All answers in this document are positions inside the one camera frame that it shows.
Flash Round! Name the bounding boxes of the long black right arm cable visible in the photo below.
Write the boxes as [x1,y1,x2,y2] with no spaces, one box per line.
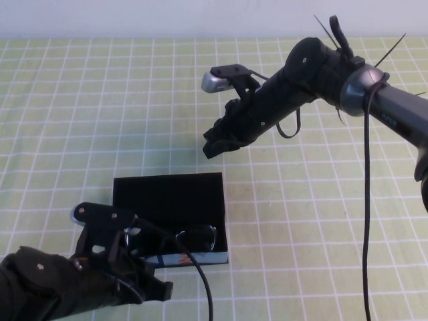
[362,72,391,321]

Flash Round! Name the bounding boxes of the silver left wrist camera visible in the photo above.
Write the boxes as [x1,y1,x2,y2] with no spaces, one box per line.
[69,201,140,265]

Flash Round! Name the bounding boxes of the black printed glasses case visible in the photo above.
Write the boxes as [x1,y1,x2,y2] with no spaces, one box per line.
[112,172,230,268]

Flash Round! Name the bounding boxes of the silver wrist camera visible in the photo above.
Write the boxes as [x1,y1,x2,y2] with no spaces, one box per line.
[200,64,263,100]
[69,201,140,265]

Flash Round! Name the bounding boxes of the black framed glasses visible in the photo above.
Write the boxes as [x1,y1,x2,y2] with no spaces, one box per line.
[124,224,217,252]

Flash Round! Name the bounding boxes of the black zip tie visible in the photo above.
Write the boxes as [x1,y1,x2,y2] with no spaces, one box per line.
[374,31,408,68]
[313,14,339,51]

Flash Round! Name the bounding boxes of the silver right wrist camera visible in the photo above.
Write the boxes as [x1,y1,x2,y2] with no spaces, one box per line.
[200,64,263,100]

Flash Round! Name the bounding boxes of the black left camera cable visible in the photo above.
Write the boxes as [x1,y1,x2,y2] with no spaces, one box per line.
[133,217,215,321]

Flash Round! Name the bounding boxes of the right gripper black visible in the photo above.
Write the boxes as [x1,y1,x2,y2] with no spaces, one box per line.
[202,88,280,160]

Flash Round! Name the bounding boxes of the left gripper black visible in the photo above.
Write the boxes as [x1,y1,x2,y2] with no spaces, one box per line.
[68,250,174,307]

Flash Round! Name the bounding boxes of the short black looped cable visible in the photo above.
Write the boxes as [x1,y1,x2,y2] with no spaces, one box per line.
[276,106,302,138]

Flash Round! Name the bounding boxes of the green white checkered tablecloth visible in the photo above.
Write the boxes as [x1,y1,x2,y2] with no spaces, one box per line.
[0,37,428,321]

